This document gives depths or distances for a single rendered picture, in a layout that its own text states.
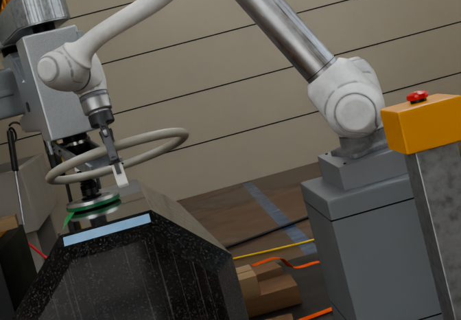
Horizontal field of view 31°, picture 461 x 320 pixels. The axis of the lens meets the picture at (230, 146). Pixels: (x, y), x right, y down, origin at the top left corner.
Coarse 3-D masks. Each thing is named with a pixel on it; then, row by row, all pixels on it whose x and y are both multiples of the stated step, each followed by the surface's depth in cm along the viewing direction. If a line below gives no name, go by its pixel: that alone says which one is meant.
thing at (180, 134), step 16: (176, 128) 260; (128, 144) 248; (176, 144) 282; (80, 160) 248; (128, 160) 293; (144, 160) 292; (48, 176) 259; (64, 176) 279; (80, 176) 285; (96, 176) 289
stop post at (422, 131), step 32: (448, 96) 145; (384, 128) 154; (416, 128) 143; (448, 128) 144; (416, 160) 146; (448, 160) 146; (416, 192) 151; (448, 192) 147; (448, 224) 147; (448, 256) 148; (448, 288) 148
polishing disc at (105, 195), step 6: (102, 192) 342; (108, 192) 336; (114, 192) 332; (78, 198) 342; (96, 198) 327; (102, 198) 326; (72, 204) 330; (78, 204) 325; (84, 204) 324; (90, 204) 324
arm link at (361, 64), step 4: (352, 60) 237; (356, 60) 237; (360, 60) 238; (364, 60) 239; (356, 64) 236; (360, 64) 236; (364, 64) 237; (368, 64) 240; (360, 68) 235; (364, 68) 236; (368, 68) 237; (372, 68) 239; (364, 72) 236; (368, 72) 237; (372, 72) 238; (368, 76) 234; (372, 76) 236; (376, 76) 240; (372, 80) 233; (376, 80) 237; (376, 84) 233; (380, 88) 239; (380, 124) 238; (340, 136) 243
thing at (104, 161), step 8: (88, 136) 353; (56, 144) 341; (64, 144) 349; (96, 144) 324; (48, 152) 347; (56, 152) 346; (64, 152) 327; (96, 160) 317; (104, 160) 314; (120, 160) 293; (80, 168) 305; (88, 168) 291; (96, 168) 303
